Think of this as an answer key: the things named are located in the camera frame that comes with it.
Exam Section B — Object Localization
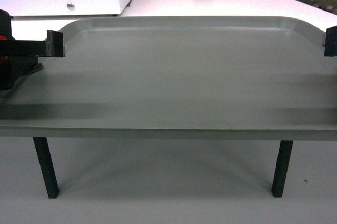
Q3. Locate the black table leg right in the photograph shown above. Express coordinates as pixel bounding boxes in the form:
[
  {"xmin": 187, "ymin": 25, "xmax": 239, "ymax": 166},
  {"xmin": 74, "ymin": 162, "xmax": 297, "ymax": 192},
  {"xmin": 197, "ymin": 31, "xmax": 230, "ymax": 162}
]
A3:
[{"xmin": 271, "ymin": 140, "xmax": 293, "ymax": 198}]

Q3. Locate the black table leg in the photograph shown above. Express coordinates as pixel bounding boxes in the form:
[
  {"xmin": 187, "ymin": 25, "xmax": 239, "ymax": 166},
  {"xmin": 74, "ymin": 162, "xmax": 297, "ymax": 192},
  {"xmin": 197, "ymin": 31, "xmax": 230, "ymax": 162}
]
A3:
[
  {"xmin": 33, "ymin": 137, "xmax": 60, "ymax": 199},
  {"xmin": 271, "ymin": 140, "xmax": 293, "ymax": 198}
]

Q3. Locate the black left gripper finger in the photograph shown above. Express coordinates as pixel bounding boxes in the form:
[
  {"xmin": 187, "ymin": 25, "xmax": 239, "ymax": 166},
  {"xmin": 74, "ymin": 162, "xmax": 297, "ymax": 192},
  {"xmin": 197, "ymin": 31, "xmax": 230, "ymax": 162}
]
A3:
[
  {"xmin": 1, "ymin": 56, "xmax": 43, "ymax": 90},
  {"xmin": 1, "ymin": 30, "xmax": 66, "ymax": 58}
]

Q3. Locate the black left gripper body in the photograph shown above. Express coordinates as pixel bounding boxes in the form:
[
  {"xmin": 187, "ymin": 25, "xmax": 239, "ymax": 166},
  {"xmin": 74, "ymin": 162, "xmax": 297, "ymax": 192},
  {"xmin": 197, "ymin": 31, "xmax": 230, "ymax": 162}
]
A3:
[{"xmin": 0, "ymin": 9, "xmax": 14, "ymax": 40}]

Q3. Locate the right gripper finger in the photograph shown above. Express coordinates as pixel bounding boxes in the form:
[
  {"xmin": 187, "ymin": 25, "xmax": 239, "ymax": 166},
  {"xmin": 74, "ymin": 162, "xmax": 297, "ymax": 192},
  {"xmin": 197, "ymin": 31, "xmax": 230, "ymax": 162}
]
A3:
[{"xmin": 322, "ymin": 26, "xmax": 337, "ymax": 57}]

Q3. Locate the black table leg left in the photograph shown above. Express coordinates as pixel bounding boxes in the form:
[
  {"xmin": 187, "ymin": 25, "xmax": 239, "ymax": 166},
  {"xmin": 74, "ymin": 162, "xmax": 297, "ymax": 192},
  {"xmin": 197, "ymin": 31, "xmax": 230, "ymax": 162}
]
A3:
[{"xmin": 33, "ymin": 137, "xmax": 60, "ymax": 199}]

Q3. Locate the grey silver tray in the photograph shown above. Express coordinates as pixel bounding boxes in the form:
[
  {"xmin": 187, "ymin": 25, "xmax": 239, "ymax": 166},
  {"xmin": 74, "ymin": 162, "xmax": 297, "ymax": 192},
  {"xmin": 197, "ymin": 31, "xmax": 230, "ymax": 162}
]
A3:
[{"xmin": 1, "ymin": 16, "xmax": 336, "ymax": 141}]

